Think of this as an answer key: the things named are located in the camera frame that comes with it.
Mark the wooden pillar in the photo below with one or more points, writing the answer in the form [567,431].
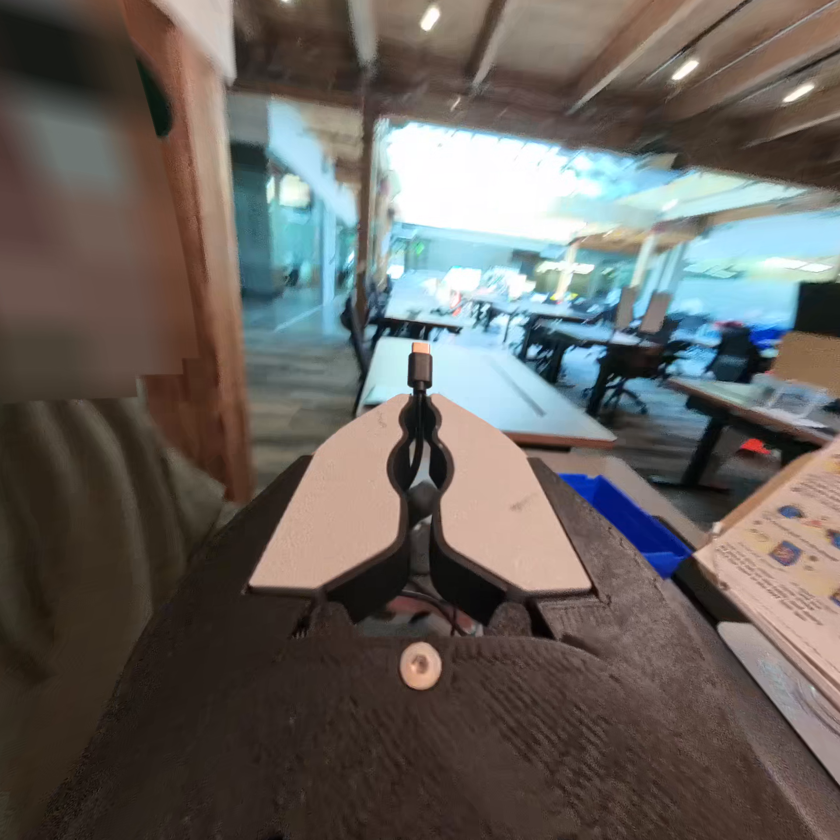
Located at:
[210,328]

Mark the silver board stand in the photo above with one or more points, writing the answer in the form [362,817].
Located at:
[774,682]

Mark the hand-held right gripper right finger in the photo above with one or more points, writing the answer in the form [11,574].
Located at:
[505,525]

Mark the black monitor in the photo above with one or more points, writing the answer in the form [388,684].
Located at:
[817,308]

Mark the long white table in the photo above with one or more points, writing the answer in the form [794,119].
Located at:
[479,387]

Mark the ceiling light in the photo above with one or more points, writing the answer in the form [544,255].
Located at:
[430,18]
[684,70]

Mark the blue storage bin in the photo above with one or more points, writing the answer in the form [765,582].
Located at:
[623,518]

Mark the printed instruction sheet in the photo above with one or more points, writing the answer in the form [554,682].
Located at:
[787,558]

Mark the dark office desk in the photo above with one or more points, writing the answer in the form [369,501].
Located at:
[590,341]

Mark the black office chair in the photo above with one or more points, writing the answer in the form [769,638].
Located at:
[732,351]

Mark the instruction sheet on stand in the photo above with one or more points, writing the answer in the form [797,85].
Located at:
[768,487]

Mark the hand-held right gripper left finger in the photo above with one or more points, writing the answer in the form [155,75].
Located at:
[328,512]

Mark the wooden desk with black legs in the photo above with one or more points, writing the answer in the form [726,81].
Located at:
[741,407]

